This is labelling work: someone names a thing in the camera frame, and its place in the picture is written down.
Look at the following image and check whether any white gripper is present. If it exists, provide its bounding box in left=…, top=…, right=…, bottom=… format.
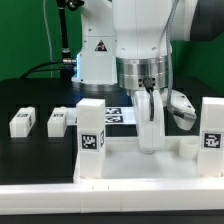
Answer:
left=132, top=90, right=165, bottom=153

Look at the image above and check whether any white desk top tray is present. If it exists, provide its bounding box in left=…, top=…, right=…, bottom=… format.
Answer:
left=73, top=135, right=224, bottom=185

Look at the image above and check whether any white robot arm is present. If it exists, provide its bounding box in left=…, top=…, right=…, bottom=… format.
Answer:
left=72, top=0, right=224, bottom=153

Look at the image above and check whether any fiducial marker sheet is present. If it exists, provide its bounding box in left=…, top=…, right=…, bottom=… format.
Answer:
left=67, top=107, right=136, bottom=126

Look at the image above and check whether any black cable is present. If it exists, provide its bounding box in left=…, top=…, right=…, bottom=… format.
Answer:
left=19, top=58, right=77, bottom=80

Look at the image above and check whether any white L-shaped fence wall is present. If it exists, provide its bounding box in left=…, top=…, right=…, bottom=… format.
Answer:
left=0, top=179, right=224, bottom=215

